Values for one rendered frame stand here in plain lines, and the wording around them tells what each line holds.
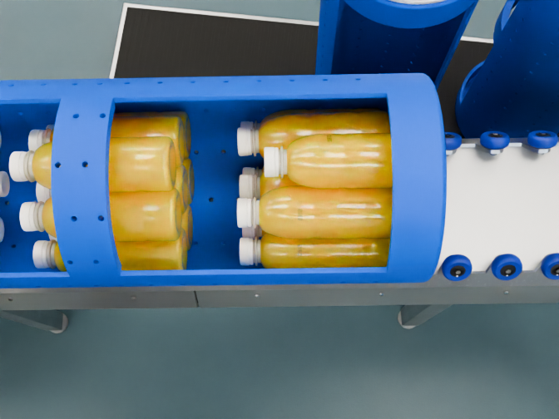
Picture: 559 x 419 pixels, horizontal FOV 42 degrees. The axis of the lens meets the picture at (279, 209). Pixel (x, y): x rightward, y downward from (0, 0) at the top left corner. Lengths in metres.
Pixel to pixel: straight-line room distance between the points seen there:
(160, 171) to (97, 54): 1.48
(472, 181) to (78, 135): 0.63
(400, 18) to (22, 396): 1.47
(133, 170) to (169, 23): 1.31
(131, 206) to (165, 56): 1.24
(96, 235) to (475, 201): 0.60
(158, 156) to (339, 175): 0.23
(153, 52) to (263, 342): 0.88
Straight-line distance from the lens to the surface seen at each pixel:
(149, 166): 0.92
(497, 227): 1.20
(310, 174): 0.91
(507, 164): 1.23
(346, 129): 0.97
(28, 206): 1.01
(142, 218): 0.95
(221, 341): 2.06
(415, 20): 1.24
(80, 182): 0.89
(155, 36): 2.19
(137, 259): 1.00
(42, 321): 1.96
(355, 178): 0.92
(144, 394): 2.09
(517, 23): 1.60
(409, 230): 0.89
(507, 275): 1.15
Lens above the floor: 2.05
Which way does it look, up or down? 75 degrees down
